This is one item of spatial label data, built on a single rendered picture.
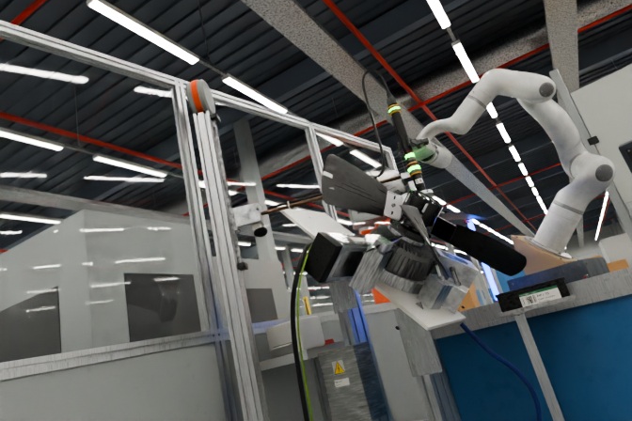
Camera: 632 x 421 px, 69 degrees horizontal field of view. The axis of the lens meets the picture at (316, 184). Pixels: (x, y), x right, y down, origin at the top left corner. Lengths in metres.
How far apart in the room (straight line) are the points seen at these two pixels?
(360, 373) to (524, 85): 1.19
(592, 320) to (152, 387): 1.44
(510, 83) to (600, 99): 1.54
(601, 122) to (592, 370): 1.87
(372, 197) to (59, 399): 1.02
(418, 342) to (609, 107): 2.31
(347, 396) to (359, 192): 0.63
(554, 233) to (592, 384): 0.57
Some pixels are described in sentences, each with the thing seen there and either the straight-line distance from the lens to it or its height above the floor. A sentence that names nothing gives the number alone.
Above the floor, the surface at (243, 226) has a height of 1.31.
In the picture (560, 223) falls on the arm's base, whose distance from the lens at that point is 2.09.
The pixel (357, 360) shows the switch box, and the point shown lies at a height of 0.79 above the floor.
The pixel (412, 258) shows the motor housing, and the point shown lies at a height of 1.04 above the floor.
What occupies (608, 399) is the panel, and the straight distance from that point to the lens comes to 1.91.
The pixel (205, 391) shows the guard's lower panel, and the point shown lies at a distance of 1.67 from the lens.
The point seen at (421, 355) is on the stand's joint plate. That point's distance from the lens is 1.48.
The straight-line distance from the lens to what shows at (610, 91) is 3.42.
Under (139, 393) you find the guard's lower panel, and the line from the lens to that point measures 1.55.
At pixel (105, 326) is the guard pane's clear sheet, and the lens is 1.54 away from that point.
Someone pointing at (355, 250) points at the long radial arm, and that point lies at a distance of 1.30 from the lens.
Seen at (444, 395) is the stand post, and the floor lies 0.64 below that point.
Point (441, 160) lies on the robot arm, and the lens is 1.90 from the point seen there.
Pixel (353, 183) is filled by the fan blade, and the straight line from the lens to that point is 1.46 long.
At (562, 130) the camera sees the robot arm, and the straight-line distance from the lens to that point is 2.03.
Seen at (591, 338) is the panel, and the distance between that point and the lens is 1.88.
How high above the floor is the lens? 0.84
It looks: 20 degrees up
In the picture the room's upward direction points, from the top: 14 degrees counter-clockwise
